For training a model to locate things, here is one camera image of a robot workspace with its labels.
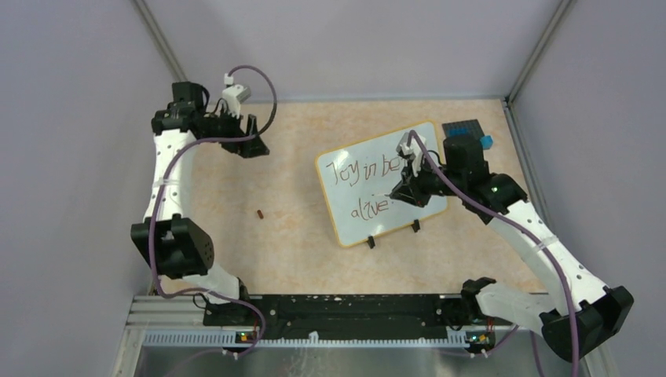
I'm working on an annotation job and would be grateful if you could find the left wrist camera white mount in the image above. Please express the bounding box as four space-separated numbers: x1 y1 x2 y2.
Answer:
221 73 251 119

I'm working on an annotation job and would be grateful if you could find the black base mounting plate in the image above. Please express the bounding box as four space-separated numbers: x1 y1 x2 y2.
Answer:
203 294 492 340

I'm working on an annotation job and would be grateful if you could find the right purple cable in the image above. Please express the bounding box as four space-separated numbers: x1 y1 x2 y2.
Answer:
406 129 580 377

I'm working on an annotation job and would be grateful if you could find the dark blue lego brick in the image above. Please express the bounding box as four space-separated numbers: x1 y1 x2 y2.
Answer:
448 127 470 137

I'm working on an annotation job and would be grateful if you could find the aluminium frame rail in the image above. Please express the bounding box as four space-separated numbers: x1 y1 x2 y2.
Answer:
111 294 608 377

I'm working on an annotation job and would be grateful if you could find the purple cable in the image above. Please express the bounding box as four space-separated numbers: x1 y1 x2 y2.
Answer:
148 64 278 359
406 129 580 377

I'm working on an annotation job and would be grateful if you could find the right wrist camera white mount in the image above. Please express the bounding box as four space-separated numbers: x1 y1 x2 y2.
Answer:
396 130 424 177

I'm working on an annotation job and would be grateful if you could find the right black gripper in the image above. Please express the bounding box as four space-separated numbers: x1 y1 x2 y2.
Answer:
391 153 465 207

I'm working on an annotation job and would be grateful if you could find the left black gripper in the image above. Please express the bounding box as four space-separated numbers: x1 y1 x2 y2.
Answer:
201 103 269 158

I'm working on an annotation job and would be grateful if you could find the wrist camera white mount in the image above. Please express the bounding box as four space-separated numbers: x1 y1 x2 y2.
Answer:
221 73 251 119
396 130 424 177

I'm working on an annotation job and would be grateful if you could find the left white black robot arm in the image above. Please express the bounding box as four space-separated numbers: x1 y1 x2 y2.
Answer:
130 79 269 325

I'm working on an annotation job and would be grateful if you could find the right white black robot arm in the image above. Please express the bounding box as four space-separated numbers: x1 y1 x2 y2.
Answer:
390 131 634 364

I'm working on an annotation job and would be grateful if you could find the light blue lego brick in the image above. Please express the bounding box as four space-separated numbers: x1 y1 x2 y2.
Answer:
480 134 494 150

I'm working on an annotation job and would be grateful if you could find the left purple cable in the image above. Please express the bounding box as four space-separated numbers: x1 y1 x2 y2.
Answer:
148 64 278 359

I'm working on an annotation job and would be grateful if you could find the grey lego baseplate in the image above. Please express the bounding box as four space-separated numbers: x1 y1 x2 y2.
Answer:
441 119 485 139

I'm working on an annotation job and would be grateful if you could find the white cable duct strip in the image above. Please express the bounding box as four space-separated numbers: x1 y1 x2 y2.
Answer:
143 330 469 348

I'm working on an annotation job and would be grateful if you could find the yellow-framed whiteboard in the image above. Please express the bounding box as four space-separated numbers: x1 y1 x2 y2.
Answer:
315 120 448 247

